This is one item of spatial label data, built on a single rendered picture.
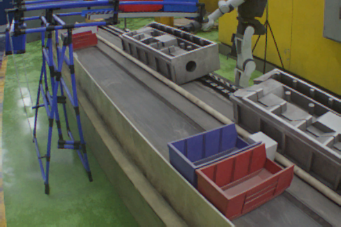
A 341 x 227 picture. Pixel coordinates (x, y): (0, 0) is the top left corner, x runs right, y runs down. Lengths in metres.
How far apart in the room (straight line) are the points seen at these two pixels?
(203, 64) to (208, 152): 0.94
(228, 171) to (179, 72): 1.05
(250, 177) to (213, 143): 0.23
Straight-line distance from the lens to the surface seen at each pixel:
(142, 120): 1.69
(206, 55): 2.15
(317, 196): 1.25
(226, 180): 1.19
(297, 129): 1.27
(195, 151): 1.29
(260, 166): 1.29
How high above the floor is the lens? 1.54
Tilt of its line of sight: 25 degrees down
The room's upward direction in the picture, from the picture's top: straight up
